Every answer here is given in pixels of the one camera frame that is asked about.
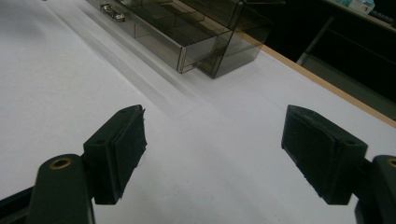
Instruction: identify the wooden table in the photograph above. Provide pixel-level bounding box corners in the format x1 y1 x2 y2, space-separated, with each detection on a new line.
236 29 396 130

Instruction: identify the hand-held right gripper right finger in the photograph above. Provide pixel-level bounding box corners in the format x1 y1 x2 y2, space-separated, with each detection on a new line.
280 104 369 206

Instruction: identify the smoky transparent drawer cabinet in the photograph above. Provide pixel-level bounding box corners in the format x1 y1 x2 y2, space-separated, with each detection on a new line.
118 0 287 79

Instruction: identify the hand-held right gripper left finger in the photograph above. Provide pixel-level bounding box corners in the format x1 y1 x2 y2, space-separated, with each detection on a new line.
82 104 148 205

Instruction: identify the white frame desk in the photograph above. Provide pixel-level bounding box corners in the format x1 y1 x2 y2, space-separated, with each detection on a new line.
295 0 396 68

